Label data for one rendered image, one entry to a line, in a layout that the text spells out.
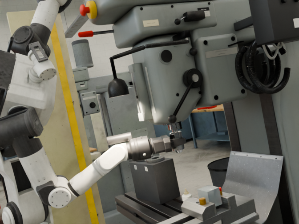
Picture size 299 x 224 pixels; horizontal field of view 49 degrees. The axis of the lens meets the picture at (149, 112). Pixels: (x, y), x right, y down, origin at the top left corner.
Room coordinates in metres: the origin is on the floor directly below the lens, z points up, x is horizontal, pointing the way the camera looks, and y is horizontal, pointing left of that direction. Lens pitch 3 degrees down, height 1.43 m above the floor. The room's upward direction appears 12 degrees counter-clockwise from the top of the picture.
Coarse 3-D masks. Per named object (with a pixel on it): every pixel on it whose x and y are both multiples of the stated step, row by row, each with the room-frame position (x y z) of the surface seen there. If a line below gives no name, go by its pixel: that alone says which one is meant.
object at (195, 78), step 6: (186, 72) 1.17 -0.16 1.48; (192, 72) 1.17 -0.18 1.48; (198, 72) 1.18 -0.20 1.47; (186, 78) 1.16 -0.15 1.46; (192, 78) 1.17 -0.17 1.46; (198, 78) 1.18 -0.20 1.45; (186, 84) 1.17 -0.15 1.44; (192, 84) 1.17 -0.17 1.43; (198, 84) 1.18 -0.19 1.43; (186, 90) 1.16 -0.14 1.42; (180, 102) 1.14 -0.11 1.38; (174, 114) 1.13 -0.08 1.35; (168, 120) 1.12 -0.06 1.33; (174, 120) 1.12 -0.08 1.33
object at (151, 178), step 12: (156, 156) 1.60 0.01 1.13; (132, 168) 1.65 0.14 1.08; (144, 168) 1.55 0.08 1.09; (156, 168) 1.49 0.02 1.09; (168, 168) 1.53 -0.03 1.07; (144, 180) 1.57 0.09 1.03; (156, 180) 1.48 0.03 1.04; (168, 180) 1.52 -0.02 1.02; (144, 192) 1.59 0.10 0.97; (156, 192) 1.49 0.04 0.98; (168, 192) 1.51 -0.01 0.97
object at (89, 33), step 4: (80, 32) 1.24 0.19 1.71; (84, 32) 1.25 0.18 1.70; (88, 32) 1.25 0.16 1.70; (92, 32) 1.26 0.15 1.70; (96, 32) 1.27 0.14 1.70; (100, 32) 1.28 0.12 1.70; (104, 32) 1.29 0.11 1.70; (108, 32) 1.29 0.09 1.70; (112, 32) 1.30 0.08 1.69; (80, 36) 1.24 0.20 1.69; (84, 36) 1.25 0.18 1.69; (88, 36) 1.26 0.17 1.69; (92, 36) 1.27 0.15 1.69
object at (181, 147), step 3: (177, 135) 1.25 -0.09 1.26; (180, 135) 1.25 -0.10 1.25; (171, 138) 1.26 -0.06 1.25; (174, 138) 1.25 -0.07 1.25; (177, 138) 1.25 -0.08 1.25; (183, 144) 1.26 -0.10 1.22; (174, 147) 1.25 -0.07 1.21; (177, 147) 1.25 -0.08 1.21; (180, 147) 1.25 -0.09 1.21; (183, 147) 1.26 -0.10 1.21; (174, 150) 1.25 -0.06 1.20; (177, 150) 1.25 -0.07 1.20
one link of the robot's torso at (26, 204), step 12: (0, 156) 1.42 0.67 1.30; (0, 168) 1.43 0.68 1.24; (12, 168) 1.47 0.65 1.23; (12, 180) 1.42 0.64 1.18; (24, 180) 1.51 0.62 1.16; (12, 192) 1.45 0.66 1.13; (24, 192) 1.46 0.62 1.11; (12, 204) 1.44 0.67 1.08; (24, 204) 1.44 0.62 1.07; (36, 204) 1.47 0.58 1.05; (24, 216) 1.43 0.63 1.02; (36, 216) 1.46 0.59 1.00
